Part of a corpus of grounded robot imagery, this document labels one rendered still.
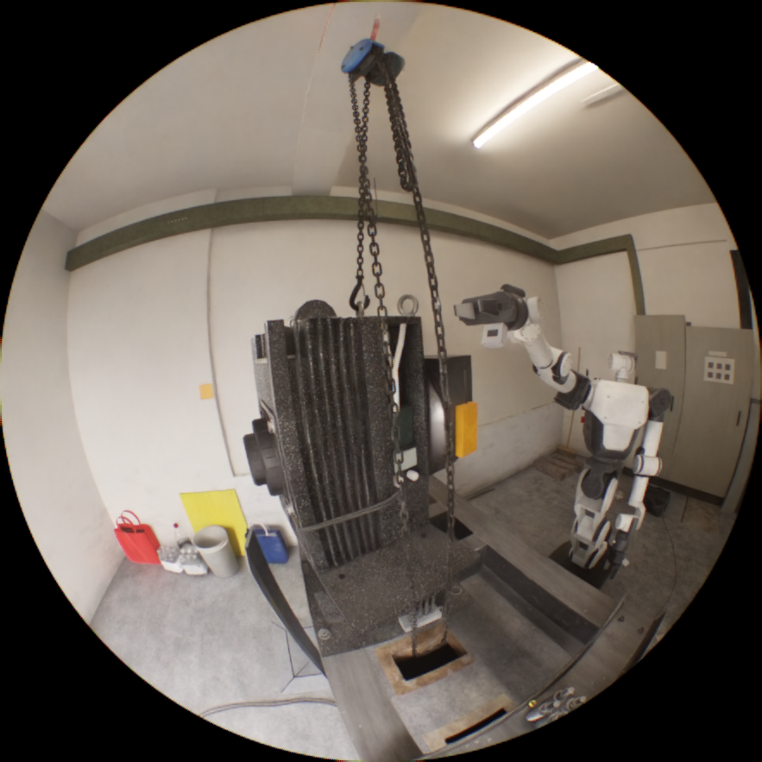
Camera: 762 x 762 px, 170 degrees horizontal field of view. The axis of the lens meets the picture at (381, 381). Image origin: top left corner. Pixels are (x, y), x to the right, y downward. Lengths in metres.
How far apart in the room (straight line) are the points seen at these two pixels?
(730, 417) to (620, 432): 2.14
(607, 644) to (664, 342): 2.56
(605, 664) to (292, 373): 1.23
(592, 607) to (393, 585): 0.73
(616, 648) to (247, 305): 2.47
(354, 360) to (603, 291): 3.17
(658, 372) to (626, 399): 1.95
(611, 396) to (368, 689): 1.22
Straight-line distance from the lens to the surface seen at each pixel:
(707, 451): 3.17
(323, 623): 1.01
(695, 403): 3.05
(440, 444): 0.81
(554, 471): 3.14
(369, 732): 0.88
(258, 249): 1.97
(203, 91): 1.64
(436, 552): 0.87
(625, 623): 1.13
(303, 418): 0.61
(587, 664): 1.01
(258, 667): 1.76
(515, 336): 0.72
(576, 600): 1.12
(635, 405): 1.12
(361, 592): 0.78
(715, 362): 3.01
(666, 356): 3.02
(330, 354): 0.61
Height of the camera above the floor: 1.53
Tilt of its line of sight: 8 degrees down
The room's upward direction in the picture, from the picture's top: 5 degrees counter-clockwise
